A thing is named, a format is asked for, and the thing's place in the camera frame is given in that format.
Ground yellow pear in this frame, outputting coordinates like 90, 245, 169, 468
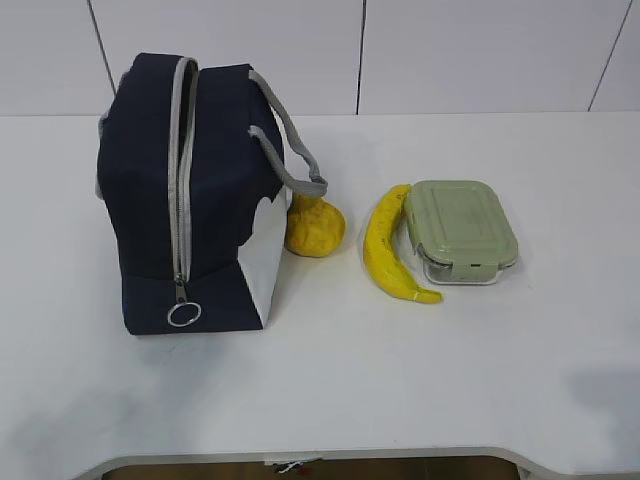
284, 193, 346, 258

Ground yellow banana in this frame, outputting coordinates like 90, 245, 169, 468
363, 184, 443, 304

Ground green lid glass container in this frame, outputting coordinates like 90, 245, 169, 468
404, 180, 519, 285

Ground navy blue lunch bag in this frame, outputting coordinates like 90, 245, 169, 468
93, 51, 330, 338

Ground cables under table edge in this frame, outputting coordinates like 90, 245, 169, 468
263, 457, 325, 475

